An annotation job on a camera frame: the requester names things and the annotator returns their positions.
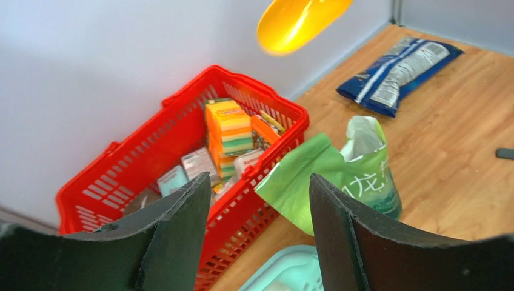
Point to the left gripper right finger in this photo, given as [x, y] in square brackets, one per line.
[361, 249]

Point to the red plastic shopping basket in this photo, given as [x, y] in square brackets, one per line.
[100, 193]

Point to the blue white snack bag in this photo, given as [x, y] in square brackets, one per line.
[402, 69]

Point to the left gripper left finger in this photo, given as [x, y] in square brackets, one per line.
[155, 248]

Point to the yellow plastic scoop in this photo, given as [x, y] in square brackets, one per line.
[288, 25]

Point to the orange green sponge pack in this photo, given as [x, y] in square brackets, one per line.
[229, 134]

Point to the pink grey small box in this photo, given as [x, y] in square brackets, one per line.
[198, 162]

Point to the brown round box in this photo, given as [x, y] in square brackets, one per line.
[140, 201]

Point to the teal small box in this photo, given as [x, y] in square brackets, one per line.
[172, 180]

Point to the teal plastic litter box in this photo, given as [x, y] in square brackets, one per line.
[292, 268]

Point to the white pink sponge pack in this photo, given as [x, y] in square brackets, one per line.
[248, 159]

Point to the black bag clip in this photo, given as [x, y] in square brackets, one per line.
[505, 153]

